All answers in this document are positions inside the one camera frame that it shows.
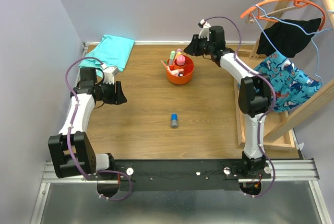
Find orange hanger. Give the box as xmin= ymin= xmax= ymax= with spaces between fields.
xmin=240 ymin=0 xmax=330 ymax=31

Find wooden rack frame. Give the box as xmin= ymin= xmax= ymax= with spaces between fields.
xmin=248 ymin=0 xmax=334 ymax=143

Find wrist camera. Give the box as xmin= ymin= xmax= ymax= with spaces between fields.
xmin=101 ymin=64 xmax=119 ymax=85
xmin=198 ymin=19 xmax=211 ymax=39

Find green highlighter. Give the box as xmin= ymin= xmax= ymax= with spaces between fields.
xmin=168 ymin=50 xmax=176 ymax=66

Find teal folded cloth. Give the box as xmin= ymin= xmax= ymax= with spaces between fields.
xmin=79 ymin=34 xmax=135 ymax=72

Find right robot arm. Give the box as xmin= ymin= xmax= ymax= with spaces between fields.
xmin=184 ymin=21 xmax=272 ymax=178

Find green cap white marker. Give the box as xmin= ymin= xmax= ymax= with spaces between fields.
xmin=161 ymin=60 xmax=171 ymax=73

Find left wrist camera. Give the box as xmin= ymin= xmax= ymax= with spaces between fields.
xmin=101 ymin=64 xmax=119 ymax=85

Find pink glue bottle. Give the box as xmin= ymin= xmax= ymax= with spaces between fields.
xmin=175 ymin=55 xmax=186 ymax=67

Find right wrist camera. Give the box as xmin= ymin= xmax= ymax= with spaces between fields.
xmin=198 ymin=19 xmax=211 ymax=39

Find black cloth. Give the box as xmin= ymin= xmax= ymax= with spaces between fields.
xmin=256 ymin=18 xmax=322 ymax=58

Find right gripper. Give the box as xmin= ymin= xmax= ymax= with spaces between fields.
xmin=183 ymin=34 xmax=213 ymax=57

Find wooden tray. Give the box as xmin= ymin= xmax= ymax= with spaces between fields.
xmin=234 ymin=49 xmax=297 ymax=151

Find brown cap white marker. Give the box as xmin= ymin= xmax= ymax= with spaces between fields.
xmin=171 ymin=68 xmax=184 ymax=76

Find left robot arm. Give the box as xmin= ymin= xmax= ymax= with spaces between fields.
xmin=48 ymin=65 xmax=127 ymax=180

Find shark pattern blue cloth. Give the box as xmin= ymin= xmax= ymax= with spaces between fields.
xmin=255 ymin=51 xmax=322 ymax=113

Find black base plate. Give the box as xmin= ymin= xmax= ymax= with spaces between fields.
xmin=86 ymin=159 xmax=272 ymax=192

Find orange round organizer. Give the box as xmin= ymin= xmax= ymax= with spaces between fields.
xmin=166 ymin=55 xmax=195 ymax=85

